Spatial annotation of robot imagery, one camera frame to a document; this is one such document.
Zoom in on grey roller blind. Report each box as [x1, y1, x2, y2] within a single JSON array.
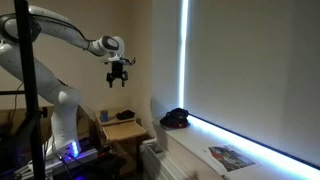
[[184, 0, 320, 168]]

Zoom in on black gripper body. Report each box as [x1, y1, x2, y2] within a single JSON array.
[[106, 61, 129, 83]]

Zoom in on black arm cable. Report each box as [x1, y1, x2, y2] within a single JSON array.
[[31, 12, 99, 53]]

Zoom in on navy baseball cap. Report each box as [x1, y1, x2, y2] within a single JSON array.
[[159, 107, 191, 130]]

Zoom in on black camera stand pole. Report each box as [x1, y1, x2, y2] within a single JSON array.
[[0, 0, 48, 180]]

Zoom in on colourful magazine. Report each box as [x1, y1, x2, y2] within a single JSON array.
[[201, 143, 262, 176]]

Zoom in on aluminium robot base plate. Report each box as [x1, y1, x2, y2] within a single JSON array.
[[13, 146, 100, 180]]

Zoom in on photo card on radiator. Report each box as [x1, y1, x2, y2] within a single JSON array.
[[148, 143, 165, 158]]

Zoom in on blue container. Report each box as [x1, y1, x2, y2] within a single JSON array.
[[100, 109, 110, 123]]

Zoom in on light wooden cabinet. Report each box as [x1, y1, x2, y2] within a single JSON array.
[[94, 108, 148, 169]]

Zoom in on white wall radiator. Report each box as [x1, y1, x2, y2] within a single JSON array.
[[141, 139, 189, 180]]

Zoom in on black bundled object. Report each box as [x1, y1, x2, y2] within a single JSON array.
[[115, 109, 136, 121]]

